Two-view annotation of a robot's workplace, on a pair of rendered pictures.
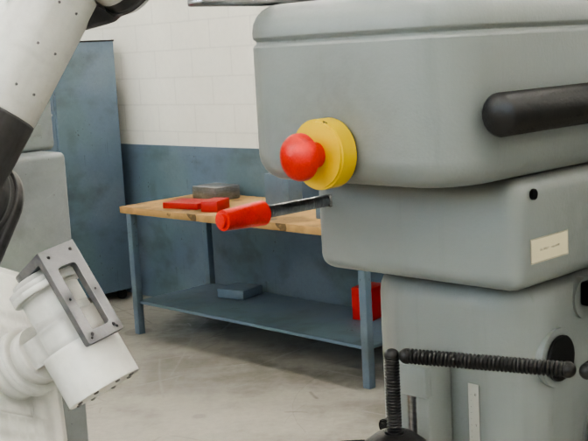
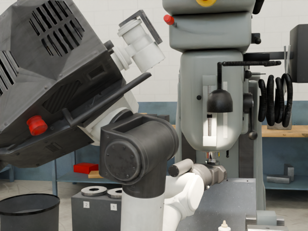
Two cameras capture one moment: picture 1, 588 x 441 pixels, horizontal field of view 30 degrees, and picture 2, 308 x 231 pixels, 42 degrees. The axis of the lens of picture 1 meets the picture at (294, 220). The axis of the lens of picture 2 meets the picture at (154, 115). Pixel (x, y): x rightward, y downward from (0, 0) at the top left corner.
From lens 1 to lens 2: 76 cm
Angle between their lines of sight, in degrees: 34
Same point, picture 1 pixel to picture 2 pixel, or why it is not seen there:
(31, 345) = (128, 48)
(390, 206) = (202, 24)
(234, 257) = not seen: outside the picture
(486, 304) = (229, 55)
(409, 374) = (209, 78)
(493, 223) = (243, 24)
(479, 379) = (227, 79)
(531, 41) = not seen: outside the picture
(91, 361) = (157, 51)
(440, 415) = not seen: hidden behind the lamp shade
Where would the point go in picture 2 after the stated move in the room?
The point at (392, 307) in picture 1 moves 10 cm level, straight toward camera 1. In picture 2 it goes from (192, 62) to (212, 60)
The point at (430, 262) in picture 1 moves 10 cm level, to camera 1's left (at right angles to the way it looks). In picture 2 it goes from (218, 40) to (191, 38)
